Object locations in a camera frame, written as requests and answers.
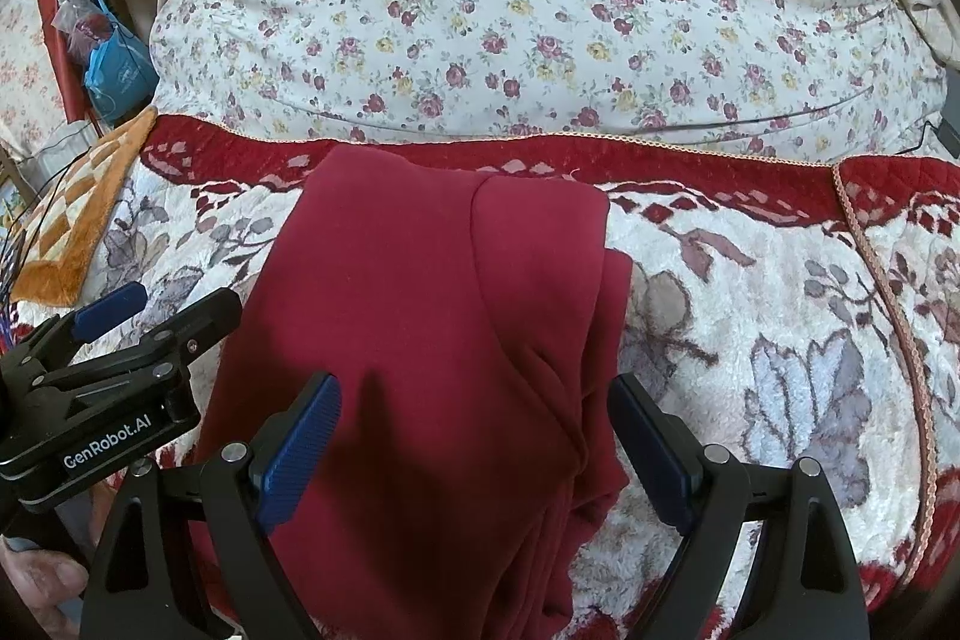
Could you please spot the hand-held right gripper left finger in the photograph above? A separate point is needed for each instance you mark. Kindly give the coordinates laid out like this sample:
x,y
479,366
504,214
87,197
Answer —
x,y
300,452

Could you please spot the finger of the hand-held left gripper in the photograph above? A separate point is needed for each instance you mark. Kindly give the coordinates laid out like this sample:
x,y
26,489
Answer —
x,y
202,319
109,310

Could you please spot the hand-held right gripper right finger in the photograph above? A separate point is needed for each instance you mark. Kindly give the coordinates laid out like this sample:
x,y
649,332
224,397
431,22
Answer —
x,y
667,467

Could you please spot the dark red garment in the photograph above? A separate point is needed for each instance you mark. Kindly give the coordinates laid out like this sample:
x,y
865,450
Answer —
x,y
420,310

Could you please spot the person's left hand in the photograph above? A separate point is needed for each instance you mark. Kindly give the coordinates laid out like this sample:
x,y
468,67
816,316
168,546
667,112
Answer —
x,y
37,580

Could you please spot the orange checkered mat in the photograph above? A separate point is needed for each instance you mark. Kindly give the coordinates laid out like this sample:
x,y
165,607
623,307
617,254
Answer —
x,y
82,197

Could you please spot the red white floral plush blanket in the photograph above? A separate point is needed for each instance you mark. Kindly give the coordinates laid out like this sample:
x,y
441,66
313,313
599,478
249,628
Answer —
x,y
750,280

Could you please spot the blue plastic bag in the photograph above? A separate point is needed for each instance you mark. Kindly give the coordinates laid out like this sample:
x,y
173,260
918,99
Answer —
x,y
120,78

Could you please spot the floral cloth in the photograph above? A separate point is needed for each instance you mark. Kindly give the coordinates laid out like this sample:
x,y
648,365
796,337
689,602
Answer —
x,y
26,70

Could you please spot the red wooden furniture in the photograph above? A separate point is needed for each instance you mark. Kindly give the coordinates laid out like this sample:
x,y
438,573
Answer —
x,y
56,48

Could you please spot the clear plastic bag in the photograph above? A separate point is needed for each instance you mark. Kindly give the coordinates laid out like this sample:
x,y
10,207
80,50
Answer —
x,y
82,18

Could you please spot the white floral quilt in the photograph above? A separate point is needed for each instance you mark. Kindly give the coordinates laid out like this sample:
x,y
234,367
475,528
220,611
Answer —
x,y
525,10

